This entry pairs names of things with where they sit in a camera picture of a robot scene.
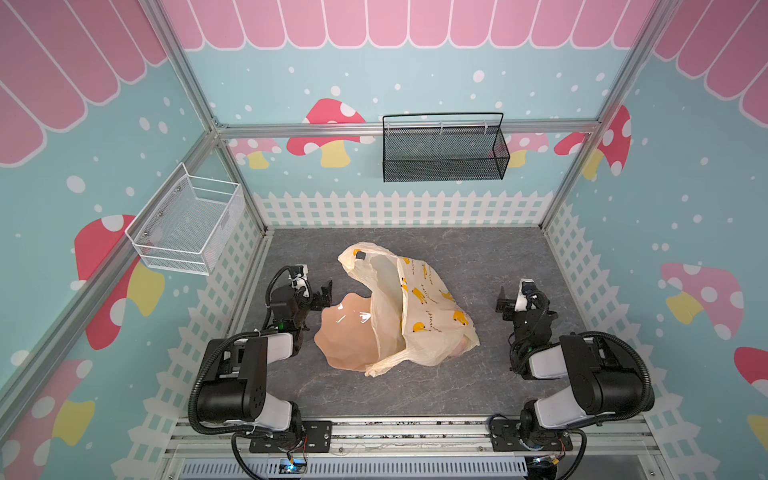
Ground white wire wall basket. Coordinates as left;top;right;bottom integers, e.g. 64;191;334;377
125;164;245;276

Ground beige plastic bag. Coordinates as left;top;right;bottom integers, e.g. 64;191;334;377
338;242;480;377

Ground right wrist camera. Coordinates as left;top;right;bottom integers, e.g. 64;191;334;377
514;278;538;312

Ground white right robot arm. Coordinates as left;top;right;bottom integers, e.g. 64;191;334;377
487;280;655;452

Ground pink scalloped fruit bowl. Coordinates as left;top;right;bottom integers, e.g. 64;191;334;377
314;293;381;372

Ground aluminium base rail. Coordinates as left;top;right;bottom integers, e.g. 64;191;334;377
161;413;661;480

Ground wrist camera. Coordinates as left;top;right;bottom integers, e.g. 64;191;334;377
514;278;538;312
288;264;311;296

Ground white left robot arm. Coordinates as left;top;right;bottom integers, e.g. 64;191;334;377
187;265;333;441

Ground black mesh wall basket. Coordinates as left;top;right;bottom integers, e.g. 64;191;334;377
381;112;511;183

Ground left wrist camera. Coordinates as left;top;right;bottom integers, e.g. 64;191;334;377
288;264;311;296

